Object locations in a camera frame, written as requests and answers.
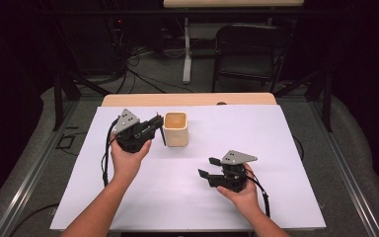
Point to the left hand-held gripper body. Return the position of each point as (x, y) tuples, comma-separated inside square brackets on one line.
[(133, 133)]

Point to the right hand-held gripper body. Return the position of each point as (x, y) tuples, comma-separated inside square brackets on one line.
[(232, 176)]

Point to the cream ceramic square cup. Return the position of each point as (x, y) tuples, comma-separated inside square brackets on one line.
[(176, 133)]

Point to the person's right hand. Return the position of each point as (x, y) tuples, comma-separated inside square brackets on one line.
[(248, 197)]

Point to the person's left hand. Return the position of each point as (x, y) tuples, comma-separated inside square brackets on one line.
[(126, 163)]

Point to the light wooden table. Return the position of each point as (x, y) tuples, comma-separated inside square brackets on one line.
[(187, 99)]

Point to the white metal table leg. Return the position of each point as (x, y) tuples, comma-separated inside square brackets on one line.
[(187, 52)]

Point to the black folding chair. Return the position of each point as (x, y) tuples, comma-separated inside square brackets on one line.
[(250, 52)]

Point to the black metal frame stand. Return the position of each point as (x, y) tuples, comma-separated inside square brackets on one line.
[(59, 98), (325, 98)]

